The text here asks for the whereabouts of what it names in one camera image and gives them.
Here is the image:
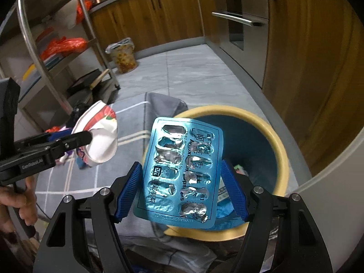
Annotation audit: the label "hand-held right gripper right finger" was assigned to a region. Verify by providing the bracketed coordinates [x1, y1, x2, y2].
[220, 159, 333, 273]

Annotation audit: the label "wooden kitchen cabinets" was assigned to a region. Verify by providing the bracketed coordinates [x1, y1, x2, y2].
[89, 0, 219, 60]

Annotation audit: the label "blue blister pack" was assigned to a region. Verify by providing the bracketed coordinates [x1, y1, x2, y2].
[134, 116, 224, 229]

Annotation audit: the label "stainless steel oven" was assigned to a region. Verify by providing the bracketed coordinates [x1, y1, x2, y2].
[207, 0, 269, 88]

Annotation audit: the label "blue tray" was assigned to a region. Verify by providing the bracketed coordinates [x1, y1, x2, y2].
[43, 54, 63, 69]

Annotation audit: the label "yellow packet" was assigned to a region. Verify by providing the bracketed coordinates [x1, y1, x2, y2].
[23, 65, 38, 81]

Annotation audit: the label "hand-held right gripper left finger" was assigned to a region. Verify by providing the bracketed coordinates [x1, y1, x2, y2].
[33, 162, 143, 273]

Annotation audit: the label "black pan with wooden handle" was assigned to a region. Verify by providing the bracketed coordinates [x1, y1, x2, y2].
[68, 68, 112, 95]

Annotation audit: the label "grey checked blanket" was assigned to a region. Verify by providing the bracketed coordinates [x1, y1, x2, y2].
[14, 92, 217, 273]

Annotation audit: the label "stainless steel rack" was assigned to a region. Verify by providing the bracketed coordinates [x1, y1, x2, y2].
[0, 0, 120, 126]

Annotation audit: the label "person's left hand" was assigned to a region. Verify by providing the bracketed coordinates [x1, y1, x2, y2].
[0, 176, 38, 235]

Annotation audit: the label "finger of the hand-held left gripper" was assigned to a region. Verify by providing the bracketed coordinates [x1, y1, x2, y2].
[15, 131, 93, 151]
[43, 142, 92, 162]

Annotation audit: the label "purple wrapper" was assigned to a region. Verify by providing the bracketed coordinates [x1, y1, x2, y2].
[56, 151, 75, 165]

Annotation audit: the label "black plastic bag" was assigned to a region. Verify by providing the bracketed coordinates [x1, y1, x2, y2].
[68, 106, 87, 127]

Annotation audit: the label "blue bin with yellow rim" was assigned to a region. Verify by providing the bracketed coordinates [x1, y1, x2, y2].
[142, 105, 291, 243]

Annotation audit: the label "wooden cabinet panel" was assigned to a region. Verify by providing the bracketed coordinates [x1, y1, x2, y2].
[262, 0, 364, 177]

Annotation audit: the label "floral bin with plastic liner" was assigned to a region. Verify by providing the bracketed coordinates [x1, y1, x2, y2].
[106, 38, 137, 74]

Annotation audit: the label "red bag on rack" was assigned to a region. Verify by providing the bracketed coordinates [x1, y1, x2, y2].
[76, 0, 93, 23]
[40, 36, 88, 61]

